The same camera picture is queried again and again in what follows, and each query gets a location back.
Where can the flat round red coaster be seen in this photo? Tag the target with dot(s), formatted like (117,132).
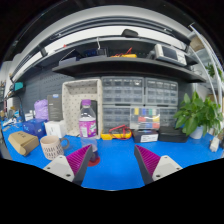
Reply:
(95,162)

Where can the white metal shelf unit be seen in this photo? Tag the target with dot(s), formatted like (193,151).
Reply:
(213,66)

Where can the brown cardboard box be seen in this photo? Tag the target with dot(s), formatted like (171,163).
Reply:
(23,143)

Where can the small black box white label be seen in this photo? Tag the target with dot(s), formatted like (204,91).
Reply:
(145,136)

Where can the green potted plant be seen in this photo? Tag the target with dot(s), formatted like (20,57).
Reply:
(195,115)

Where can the clear box with coloured parts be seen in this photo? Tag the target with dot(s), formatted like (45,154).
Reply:
(145,118)

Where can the white dotted storage bin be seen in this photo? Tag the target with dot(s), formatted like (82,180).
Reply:
(71,110)

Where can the purple plastic bag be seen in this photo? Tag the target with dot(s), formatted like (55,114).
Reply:
(41,110)

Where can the clear bottle with purple cap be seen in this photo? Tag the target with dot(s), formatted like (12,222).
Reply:
(87,126)

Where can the blue box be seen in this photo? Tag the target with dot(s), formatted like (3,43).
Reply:
(33,128)

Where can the dark grey upright box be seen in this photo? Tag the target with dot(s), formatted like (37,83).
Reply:
(55,107)

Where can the black overhead shelf unit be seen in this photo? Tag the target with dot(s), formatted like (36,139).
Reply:
(126,65)

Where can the flat black box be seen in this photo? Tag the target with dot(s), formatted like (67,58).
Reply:
(171,135)

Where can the yellow multimeter with red leads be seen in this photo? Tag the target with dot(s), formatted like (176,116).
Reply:
(115,135)

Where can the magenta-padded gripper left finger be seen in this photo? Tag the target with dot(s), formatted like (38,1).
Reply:
(60,168)

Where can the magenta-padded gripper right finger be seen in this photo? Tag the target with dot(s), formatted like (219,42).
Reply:
(165,168)

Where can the beige patterned mug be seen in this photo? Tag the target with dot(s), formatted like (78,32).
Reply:
(51,148)

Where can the black rounded speaker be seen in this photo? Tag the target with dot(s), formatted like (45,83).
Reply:
(94,110)

